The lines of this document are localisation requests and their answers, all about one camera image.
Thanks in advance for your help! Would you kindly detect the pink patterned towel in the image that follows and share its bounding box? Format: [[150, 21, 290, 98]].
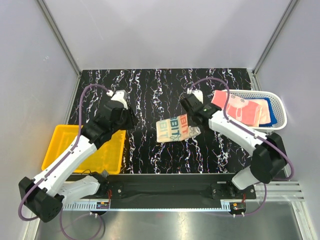
[[226, 94, 263, 127]]

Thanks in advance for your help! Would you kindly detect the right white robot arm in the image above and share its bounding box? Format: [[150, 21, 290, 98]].
[[180, 93, 289, 199]]

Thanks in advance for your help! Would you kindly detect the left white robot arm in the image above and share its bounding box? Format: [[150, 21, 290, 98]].
[[18, 90, 138, 223]]

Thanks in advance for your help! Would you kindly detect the yellow plastic tray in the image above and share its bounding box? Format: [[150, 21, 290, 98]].
[[41, 124, 126, 175]]

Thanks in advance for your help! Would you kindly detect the blue folded towel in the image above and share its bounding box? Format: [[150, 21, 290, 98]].
[[265, 98, 278, 127]]

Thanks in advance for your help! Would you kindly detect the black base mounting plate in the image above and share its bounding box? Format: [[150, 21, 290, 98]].
[[78, 172, 258, 210]]

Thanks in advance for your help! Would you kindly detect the white perforated plastic basket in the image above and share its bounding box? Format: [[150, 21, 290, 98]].
[[230, 89, 288, 133]]

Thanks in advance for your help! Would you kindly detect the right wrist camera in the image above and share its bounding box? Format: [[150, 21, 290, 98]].
[[187, 88, 204, 103]]

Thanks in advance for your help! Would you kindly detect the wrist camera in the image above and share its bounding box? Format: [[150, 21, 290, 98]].
[[187, 88, 204, 103], [106, 90, 128, 110]]

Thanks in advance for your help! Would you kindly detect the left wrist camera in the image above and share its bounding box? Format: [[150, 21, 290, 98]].
[[106, 90, 128, 110]]

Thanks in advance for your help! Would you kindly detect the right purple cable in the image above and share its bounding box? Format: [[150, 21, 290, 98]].
[[187, 76, 295, 218]]

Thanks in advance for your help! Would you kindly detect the purple cable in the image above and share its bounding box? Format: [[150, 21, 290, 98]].
[[17, 83, 113, 238], [187, 76, 295, 218]]

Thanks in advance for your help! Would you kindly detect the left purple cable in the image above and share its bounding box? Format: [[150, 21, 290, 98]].
[[17, 83, 113, 238]]

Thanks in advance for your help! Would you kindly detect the slotted white cable duct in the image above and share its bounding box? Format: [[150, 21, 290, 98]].
[[63, 201, 110, 212]]

